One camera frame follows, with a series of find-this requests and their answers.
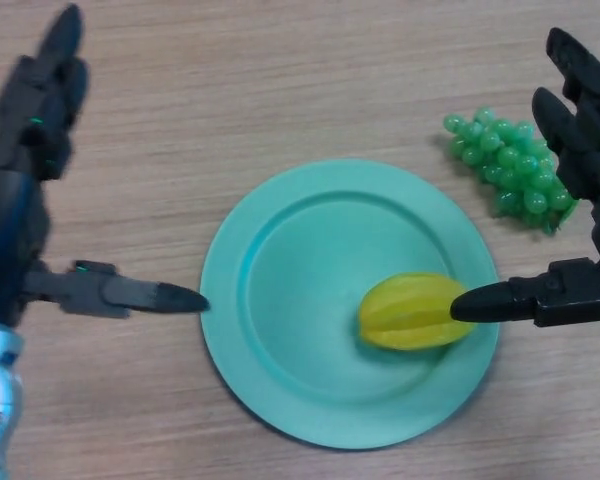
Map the green round plate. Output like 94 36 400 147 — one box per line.
199 158 501 450

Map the yellow starfruit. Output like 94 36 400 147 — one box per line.
355 271 474 351

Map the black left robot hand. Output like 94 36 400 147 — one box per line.
0 3 211 331

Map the green grape bunch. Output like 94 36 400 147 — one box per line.
443 106 580 237

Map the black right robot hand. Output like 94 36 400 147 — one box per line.
449 27 600 329

